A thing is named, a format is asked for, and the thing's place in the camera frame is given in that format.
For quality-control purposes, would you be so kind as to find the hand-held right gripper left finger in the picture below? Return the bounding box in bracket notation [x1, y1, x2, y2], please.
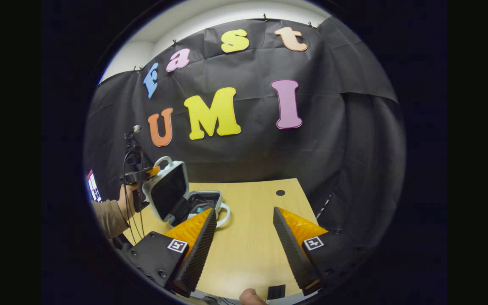
[122, 207, 218, 298]

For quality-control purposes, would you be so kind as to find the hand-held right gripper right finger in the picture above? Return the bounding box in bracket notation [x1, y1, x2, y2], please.
[272, 206, 368, 297]

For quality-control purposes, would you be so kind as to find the light blue suitcase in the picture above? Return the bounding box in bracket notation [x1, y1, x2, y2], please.
[142, 156, 231, 230]

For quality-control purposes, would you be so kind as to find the colourful screen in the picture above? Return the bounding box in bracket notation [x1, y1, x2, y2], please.
[86, 169, 103, 203]

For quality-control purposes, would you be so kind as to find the black backdrop cloth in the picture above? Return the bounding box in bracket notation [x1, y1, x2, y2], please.
[84, 16, 406, 263]

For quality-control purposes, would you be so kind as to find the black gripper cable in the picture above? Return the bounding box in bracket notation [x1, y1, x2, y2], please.
[122, 148, 146, 245]

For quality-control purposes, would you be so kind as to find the thin white cable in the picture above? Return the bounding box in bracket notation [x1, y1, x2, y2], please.
[315, 194, 333, 220]

